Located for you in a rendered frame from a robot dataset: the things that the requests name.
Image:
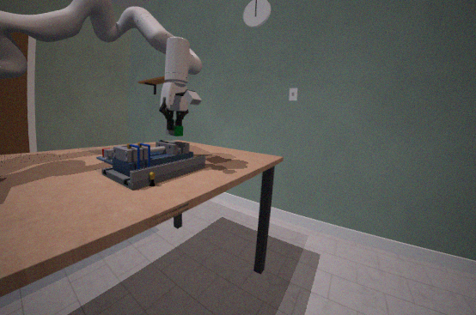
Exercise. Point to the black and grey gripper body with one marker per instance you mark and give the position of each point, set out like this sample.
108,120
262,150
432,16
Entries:
174,102

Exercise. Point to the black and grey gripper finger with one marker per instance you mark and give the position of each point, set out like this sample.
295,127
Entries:
180,116
169,117

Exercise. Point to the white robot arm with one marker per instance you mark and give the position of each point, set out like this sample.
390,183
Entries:
67,22

